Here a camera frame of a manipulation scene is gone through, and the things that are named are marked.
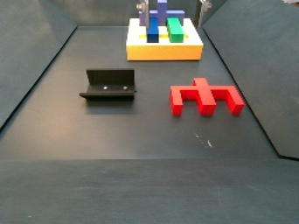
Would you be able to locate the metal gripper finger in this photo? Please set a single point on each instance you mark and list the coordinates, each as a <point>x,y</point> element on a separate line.
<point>205,7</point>
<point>143,7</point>

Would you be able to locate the red E-shaped block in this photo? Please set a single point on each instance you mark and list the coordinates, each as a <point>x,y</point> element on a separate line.
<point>205,93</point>

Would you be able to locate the yellow wooden board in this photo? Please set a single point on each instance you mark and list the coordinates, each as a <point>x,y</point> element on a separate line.
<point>139,50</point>

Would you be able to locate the purple cross-shaped block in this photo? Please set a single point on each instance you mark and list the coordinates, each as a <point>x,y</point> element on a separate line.
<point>162,13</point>

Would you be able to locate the blue rectangular block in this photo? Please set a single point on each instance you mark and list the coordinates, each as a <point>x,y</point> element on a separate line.
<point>153,31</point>

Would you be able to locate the green rectangular block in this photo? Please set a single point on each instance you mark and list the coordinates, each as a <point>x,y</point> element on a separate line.
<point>175,30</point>

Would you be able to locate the black angle bracket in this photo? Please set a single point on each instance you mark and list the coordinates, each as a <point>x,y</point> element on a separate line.
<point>110,84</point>

